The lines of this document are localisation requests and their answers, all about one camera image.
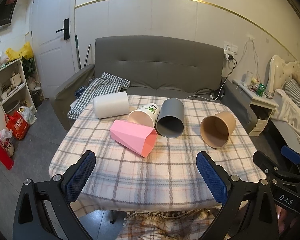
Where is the pink faceted cup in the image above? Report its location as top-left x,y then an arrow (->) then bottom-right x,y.
110,120 -> 158,158

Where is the brown paper cup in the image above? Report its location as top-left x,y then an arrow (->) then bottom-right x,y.
200,111 -> 236,148

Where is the grey cylindrical cup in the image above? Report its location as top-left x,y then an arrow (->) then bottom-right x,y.
155,98 -> 185,138

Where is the white cup green print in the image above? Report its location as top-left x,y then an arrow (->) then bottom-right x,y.
127,103 -> 160,128

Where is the white cylindrical cup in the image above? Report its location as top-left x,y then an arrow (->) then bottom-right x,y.
93,92 -> 129,119

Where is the white nightstand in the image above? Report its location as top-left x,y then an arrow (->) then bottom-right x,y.
232,80 -> 279,137

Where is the plaid tablecloth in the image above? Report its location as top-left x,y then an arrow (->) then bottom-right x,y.
49,99 -> 264,216

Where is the bed with striped pillow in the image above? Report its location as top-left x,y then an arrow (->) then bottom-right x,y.
267,55 -> 300,153

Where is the green bottle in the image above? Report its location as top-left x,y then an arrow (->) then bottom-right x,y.
256,83 -> 266,97

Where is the red shopping bag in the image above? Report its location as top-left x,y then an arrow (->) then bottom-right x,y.
5,111 -> 30,140

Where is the white plastic bag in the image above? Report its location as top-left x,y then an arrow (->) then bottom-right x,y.
18,106 -> 37,125

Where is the white shelf unit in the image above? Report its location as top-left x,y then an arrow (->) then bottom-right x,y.
0,59 -> 37,131

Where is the checkered blue white cloth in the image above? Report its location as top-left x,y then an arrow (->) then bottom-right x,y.
67,72 -> 130,120

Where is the grey sofa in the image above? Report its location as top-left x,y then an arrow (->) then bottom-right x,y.
50,36 -> 257,133

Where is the yellow plastic bag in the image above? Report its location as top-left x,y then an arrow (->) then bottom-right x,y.
5,42 -> 33,61

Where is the white door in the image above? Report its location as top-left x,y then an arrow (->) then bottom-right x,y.
30,0 -> 77,98

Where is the black power cable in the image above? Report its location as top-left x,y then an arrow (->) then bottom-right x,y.
185,56 -> 239,101

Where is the wall power outlet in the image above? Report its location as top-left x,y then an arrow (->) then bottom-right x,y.
224,41 -> 238,60

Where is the green handled broom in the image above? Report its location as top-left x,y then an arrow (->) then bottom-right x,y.
75,35 -> 82,70

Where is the black door handle lock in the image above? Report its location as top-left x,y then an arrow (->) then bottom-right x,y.
56,18 -> 70,40

